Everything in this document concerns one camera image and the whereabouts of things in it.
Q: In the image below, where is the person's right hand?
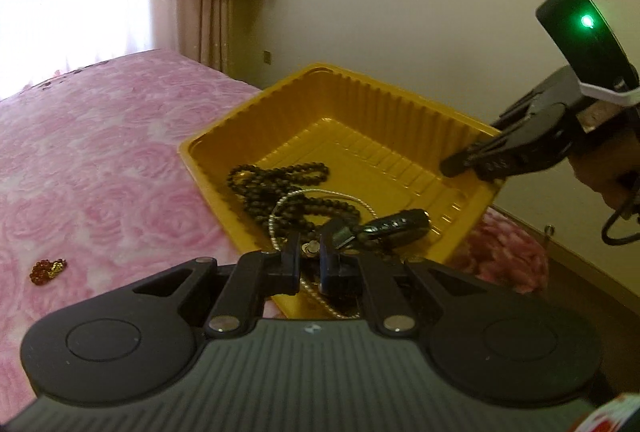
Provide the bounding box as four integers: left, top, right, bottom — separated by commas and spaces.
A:
570, 105, 640, 213

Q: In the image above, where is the red white printed cloth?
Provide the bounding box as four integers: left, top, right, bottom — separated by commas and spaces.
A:
570, 394, 640, 432

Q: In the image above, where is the dark bead necklace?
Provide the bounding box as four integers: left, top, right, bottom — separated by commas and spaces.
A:
227, 162, 331, 213

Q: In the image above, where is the white pearl necklace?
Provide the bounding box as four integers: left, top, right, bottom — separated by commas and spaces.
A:
267, 189, 378, 320

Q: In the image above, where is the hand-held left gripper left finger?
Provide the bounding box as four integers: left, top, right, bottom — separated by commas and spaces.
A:
132, 232, 303, 338

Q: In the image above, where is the brown bead necklace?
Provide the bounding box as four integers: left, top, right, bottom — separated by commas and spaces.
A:
277, 196, 362, 233

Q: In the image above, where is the black wristwatch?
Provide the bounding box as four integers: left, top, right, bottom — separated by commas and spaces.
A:
327, 209, 432, 249

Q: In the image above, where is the wooden baseboard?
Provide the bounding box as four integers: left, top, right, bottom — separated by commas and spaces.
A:
492, 205, 640, 308

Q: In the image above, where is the black cable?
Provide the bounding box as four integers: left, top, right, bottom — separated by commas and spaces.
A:
601, 182, 640, 245

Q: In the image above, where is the pink floral blanket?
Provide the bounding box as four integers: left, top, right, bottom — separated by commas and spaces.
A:
0, 48, 551, 393

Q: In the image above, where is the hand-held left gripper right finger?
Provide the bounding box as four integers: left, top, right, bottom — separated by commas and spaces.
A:
320, 232, 506, 338

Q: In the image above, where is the yellow plastic tray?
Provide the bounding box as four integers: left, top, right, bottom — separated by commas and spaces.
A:
178, 65, 506, 320

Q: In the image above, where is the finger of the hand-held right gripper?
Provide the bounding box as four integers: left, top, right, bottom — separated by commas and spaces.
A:
490, 85, 546, 130
440, 109, 571, 180

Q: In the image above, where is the red bead bracelet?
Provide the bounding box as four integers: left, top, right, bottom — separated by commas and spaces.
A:
31, 258, 67, 284

